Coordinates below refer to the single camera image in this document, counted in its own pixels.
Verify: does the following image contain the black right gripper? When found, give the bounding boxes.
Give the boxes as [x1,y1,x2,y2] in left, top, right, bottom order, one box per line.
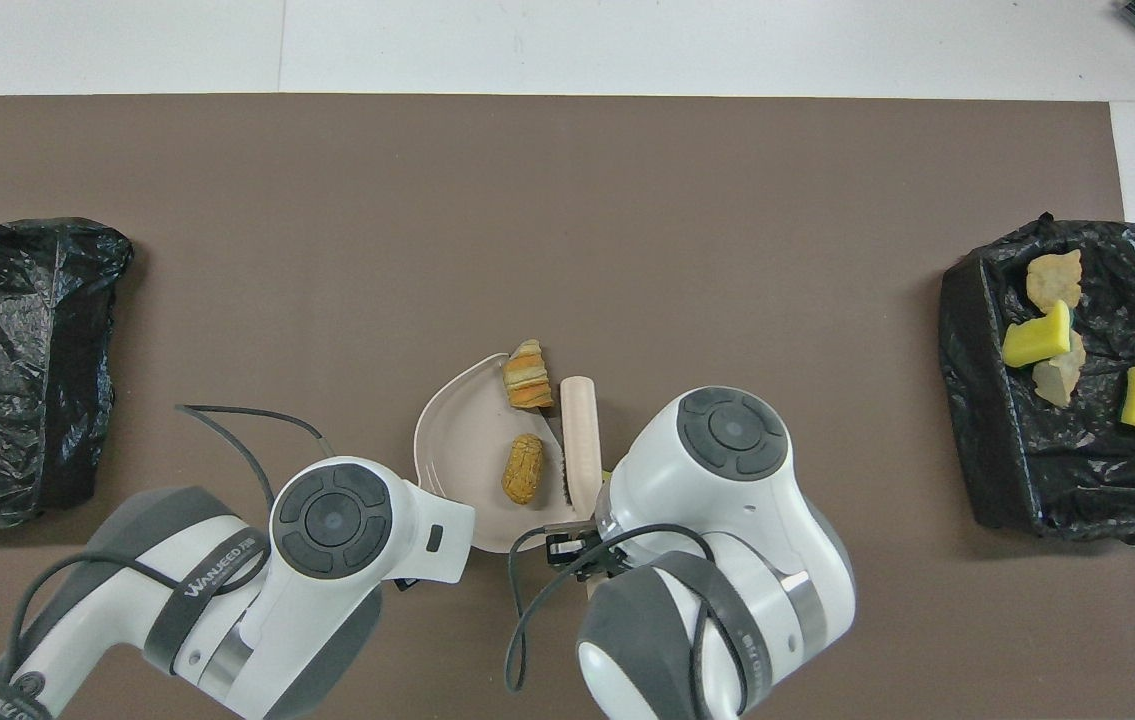
[544,532,618,579]

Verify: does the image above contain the orange-brown nugget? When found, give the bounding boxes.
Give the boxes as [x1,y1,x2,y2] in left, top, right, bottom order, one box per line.
[500,432,547,507]

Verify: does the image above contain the beige plastic dustpan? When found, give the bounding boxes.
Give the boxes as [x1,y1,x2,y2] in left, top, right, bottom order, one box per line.
[413,352,600,555]

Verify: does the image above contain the beige foam chunk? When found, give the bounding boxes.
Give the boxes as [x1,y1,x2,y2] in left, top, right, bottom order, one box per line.
[501,338,556,412]
[1031,330,1089,409]
[1025,248,1085,310]

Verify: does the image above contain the blocky yellow sponge piece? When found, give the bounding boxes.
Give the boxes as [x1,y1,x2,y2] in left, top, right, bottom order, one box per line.
[1001,299,1074,369]

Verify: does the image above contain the black bag-lined bin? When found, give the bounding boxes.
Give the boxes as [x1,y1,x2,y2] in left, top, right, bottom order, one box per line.
[937,212,1135,546]
[0,217,136,529]

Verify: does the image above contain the large brown table mat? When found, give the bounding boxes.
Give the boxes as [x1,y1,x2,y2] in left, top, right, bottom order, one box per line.
[0,93,1135,720]

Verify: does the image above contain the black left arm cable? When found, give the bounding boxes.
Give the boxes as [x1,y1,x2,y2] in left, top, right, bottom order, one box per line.
[5,403,336,691]

